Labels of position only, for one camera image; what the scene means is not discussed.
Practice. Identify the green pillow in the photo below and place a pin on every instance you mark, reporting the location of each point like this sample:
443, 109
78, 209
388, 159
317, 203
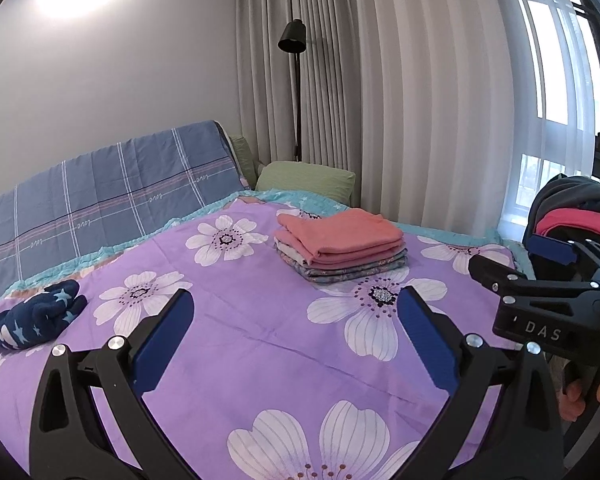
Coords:
242, 160
305, 180

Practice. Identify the folded floral clothes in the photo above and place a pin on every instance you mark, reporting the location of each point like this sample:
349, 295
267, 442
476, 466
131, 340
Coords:
360, 276

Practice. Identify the black floor lamp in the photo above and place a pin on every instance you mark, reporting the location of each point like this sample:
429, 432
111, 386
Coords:
291, 37

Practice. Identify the pile of dark and pink clothes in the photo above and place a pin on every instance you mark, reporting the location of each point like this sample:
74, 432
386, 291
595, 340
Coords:
569, 195

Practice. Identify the pink long-sleeved shirt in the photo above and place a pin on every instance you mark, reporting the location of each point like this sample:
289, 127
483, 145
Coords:
340, 235

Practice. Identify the navy star print cloth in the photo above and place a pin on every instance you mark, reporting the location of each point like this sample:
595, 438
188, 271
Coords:
35, 315

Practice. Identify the beige pleated curtain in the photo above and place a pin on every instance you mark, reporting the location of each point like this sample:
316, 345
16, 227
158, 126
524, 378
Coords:
404, 85

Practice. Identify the blue plaid quilt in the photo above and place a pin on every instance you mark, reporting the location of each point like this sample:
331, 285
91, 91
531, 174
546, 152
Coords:
105, 195

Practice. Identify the purple floral bedsheet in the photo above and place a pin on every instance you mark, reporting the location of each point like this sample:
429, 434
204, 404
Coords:
260, 320

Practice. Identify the person's right hand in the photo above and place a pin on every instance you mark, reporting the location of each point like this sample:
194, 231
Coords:
572, 402

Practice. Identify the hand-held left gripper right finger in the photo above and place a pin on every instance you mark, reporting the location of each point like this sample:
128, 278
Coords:
429, 345

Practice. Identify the folded pink garment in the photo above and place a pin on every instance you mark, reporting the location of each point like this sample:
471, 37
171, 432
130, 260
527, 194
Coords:
374, 263

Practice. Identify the sheer white curtain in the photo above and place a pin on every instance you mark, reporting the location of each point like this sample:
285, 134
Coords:
554, 125

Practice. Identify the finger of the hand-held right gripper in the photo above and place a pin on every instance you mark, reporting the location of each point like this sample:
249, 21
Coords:
519, 282
554, 250

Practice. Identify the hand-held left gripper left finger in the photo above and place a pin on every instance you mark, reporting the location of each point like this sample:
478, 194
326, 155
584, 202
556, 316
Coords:
165, 340

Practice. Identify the red pink garment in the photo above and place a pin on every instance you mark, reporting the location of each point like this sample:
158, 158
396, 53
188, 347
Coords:
579, 222

